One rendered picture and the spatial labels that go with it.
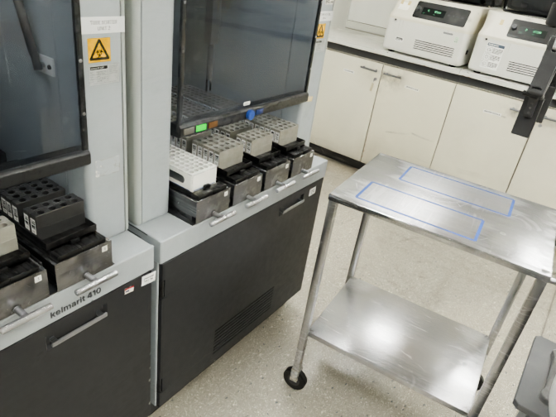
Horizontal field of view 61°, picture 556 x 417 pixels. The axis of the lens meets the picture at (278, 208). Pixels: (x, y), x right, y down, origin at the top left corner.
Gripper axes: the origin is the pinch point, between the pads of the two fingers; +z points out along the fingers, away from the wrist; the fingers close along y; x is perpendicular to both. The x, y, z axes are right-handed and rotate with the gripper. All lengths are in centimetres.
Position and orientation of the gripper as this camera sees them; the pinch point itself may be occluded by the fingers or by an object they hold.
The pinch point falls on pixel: (529, 122)
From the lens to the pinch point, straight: 101.1
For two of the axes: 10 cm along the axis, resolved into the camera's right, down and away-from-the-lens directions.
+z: -1.4, 8.6, 4.8
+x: -8.0, -3.8, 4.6
